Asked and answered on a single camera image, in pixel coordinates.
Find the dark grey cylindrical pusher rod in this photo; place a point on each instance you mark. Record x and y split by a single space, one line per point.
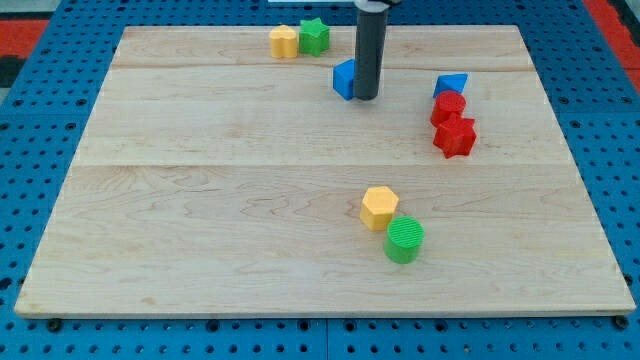
369 48

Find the yellow hexagon block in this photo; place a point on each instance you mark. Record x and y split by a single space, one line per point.
378 207

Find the green star block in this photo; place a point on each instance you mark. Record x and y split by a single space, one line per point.
314 37

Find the blue cube block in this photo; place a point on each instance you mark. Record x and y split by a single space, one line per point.
343 79

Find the yellow heart block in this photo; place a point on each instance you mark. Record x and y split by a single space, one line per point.
283 42

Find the blue triangle block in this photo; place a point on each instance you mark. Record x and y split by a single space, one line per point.
450 82

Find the red cylinder block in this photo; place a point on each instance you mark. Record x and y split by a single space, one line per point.
446 103

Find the red star block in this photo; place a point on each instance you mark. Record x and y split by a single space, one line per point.
456 136

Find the green cylinder block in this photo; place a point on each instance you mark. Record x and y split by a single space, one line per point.
404 237

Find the light wooden board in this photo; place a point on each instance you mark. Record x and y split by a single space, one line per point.
214 181

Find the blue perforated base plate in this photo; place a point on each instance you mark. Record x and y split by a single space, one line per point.
42 117

